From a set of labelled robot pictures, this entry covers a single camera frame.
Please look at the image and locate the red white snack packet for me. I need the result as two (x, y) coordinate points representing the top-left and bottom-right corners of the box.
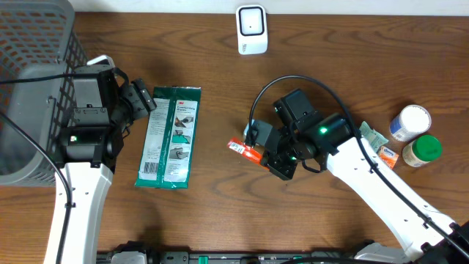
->
(227, 137), (267, 169)

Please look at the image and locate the green white gloves packet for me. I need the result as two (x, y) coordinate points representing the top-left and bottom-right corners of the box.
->
(135, 87), (202, 189)

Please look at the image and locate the light green snack packet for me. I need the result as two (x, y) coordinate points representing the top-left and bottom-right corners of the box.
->
(359, 121), (388, 153)

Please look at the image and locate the small orange box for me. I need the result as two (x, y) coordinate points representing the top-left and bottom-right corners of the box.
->
(377, 146), (399, 169)

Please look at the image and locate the white blue label jar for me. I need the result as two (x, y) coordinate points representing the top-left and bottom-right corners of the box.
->
(389, 105), (432, 142)

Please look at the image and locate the green lid white jar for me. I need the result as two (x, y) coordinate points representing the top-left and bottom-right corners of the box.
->
(402, 135), (443, 167)

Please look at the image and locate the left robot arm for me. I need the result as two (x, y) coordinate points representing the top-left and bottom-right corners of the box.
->
(44, 55), (157, 263)

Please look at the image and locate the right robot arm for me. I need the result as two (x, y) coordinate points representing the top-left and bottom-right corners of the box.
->
(244, 89), (468, 263)

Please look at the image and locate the white barcode scanner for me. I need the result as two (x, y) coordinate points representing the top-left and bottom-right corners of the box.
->
(235, 4), (268, 55)

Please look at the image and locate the grey plastic mesh basket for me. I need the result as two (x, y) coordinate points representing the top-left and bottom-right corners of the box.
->
(0, 0), (89, 188)

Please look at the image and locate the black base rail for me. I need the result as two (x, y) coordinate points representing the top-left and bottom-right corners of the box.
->
(97, 241), (411, 264)

